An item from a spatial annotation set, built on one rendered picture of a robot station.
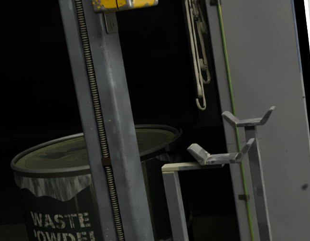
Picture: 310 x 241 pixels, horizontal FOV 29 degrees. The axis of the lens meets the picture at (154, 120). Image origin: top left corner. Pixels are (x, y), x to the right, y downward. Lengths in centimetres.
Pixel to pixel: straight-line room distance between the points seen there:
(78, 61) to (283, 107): 57
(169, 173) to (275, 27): 59
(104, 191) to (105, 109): 12
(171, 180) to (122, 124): 14
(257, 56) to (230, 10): 11
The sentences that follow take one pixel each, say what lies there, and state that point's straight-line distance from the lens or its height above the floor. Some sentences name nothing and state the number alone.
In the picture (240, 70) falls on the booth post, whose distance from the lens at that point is 129.
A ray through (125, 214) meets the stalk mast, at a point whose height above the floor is 101.
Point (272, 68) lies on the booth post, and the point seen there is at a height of 113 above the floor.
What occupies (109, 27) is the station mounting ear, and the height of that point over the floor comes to 127.
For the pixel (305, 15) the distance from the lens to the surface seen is 127.
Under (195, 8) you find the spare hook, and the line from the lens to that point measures 138.
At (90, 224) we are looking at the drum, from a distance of 181.
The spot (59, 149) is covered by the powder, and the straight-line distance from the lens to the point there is 218.
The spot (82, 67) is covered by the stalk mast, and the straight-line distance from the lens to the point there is 84.
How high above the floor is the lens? 128
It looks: 10 degrees down
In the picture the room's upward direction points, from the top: 9 degrees counter-clockwise
